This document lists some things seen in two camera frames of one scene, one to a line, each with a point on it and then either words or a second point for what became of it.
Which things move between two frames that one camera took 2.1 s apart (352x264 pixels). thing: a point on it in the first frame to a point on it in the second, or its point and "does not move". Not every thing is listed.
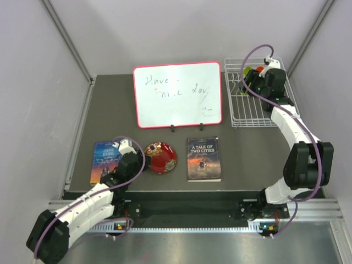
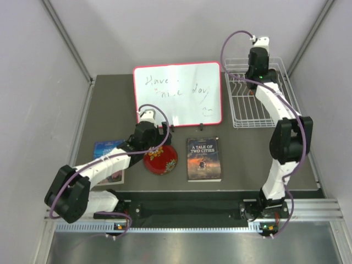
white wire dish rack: (246, 110) does not move
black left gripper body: (139, 166) to (157, 139)
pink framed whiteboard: (183, 94) does not move
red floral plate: (163, 157) does not move
